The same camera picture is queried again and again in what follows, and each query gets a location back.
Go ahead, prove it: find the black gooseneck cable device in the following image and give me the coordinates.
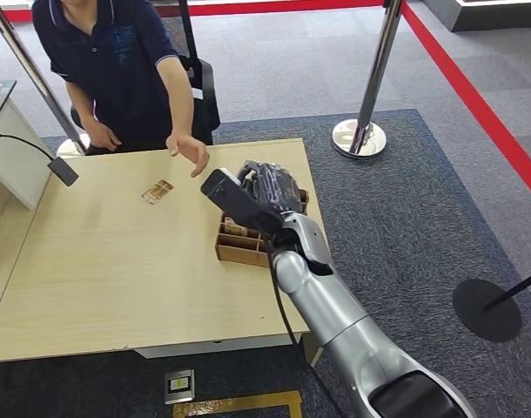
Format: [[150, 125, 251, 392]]
[[0, 132, 80, 188]]

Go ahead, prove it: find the patterned beige card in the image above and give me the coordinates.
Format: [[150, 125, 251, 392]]
[[223, 219, 249, 238], [141, 179, 174, 206]]

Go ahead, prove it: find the blue-grey carpet rug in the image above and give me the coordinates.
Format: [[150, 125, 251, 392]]
[[0, 108, 531, 418]]

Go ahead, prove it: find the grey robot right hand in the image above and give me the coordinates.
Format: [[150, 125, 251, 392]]
[[236, 160, 304, 219]]

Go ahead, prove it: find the red barrier belt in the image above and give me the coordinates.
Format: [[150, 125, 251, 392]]
[[399, 1, 531, 206], [2, 0, 385, 24]]

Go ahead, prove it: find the white under-desk panel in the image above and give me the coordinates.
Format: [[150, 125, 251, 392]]
[[135, 333, 299, 360]]

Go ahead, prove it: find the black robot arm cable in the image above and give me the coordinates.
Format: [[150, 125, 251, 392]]
[[263, 233, 347, 418]]

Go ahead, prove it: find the black office chair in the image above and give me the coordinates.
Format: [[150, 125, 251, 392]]
[[70, 0, 222, 146]]

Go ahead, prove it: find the person's left hand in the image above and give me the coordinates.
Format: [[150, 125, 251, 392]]
[[166, 133, 210, 179]]

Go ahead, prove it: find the gold floor tape frame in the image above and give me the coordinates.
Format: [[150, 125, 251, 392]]
[[172, 391, 304, 418]]

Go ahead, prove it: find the person's right hand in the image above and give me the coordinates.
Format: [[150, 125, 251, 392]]
[[85, 118, 123, 153]]

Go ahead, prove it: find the person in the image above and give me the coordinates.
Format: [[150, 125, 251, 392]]
[[32, 0, 214, 157]]

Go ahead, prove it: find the chrome stanchion post with base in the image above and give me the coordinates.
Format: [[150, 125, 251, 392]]
[[332, 0, 406, 159], [0, 4, 92, 158]]

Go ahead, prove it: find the grey raised platform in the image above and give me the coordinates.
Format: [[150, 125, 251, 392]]
[[422, 0, 531, 34]]

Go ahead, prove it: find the brown slotted card organizer box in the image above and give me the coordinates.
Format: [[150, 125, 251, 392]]
[[213, 189, 311, 270]]

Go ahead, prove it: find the metal floor socket box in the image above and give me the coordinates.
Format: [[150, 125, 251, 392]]
[[164, 368, 196, 406]]

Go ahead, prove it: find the light wood desk leg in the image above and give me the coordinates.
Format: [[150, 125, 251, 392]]
[[301, 331, 323, 366]]

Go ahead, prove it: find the black round-base stand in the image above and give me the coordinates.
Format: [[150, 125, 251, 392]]
[[452, 267, 531, 344]]

